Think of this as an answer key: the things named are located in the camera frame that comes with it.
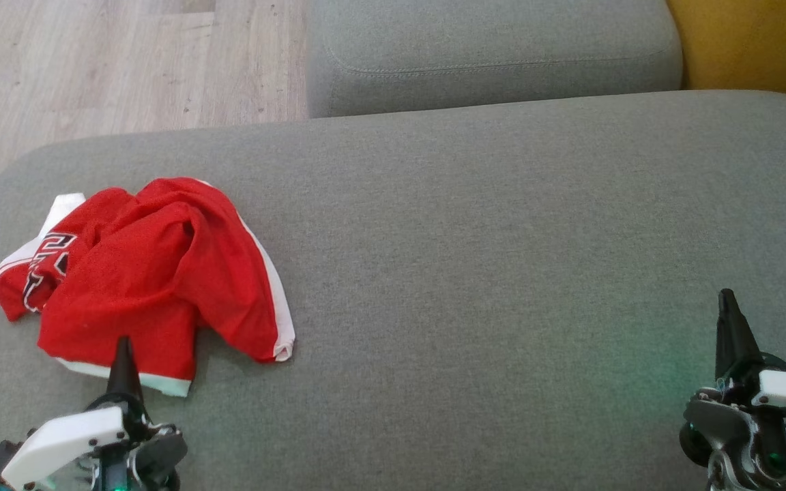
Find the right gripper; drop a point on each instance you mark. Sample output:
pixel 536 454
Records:
pixel 761 429

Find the yellow and grey sofa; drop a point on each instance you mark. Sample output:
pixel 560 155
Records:
pixel 761 41

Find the grey sofa chaise cushion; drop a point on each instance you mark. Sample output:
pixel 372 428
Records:
pixel 488 41

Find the red white sports jersey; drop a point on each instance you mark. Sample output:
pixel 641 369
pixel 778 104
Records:
pixel 147 273

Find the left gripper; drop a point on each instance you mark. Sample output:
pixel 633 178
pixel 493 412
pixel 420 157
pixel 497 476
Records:
pixel 65 440

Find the large grey sofa seat cushion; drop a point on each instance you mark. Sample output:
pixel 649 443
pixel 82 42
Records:
pixel 468 273

